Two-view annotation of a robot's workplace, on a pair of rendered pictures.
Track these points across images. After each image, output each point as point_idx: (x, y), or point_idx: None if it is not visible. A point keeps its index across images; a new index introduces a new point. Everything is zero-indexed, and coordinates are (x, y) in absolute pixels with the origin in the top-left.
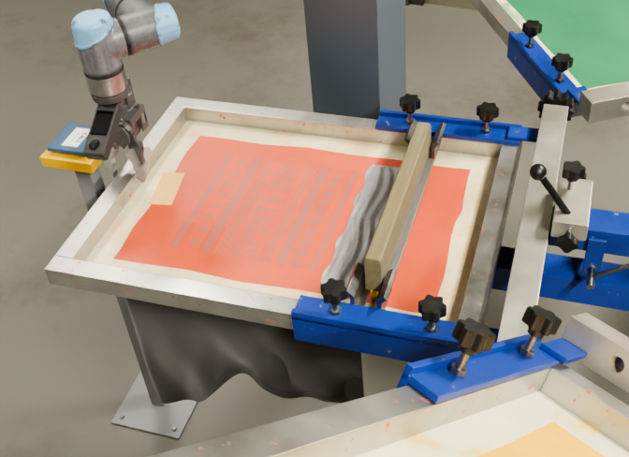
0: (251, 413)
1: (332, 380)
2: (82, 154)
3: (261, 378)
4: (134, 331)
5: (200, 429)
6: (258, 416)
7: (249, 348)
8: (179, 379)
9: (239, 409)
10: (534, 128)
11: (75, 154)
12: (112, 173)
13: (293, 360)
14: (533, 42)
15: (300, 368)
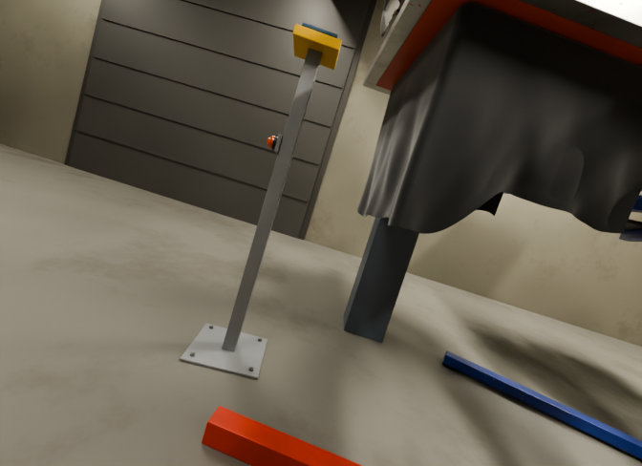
0: (313, 366)
1: (618, 190)
2: (334, 34)
3: (543, 188)
4: (257, 249)
5: (275, 373)
6: (321, 369)
7: (554, 140)
8: (435, 194)
9: (302, 362)
10: None
11: (328, 32)
12: (387, 26)
13: (602, 153)
14: None
15: (606, 163)
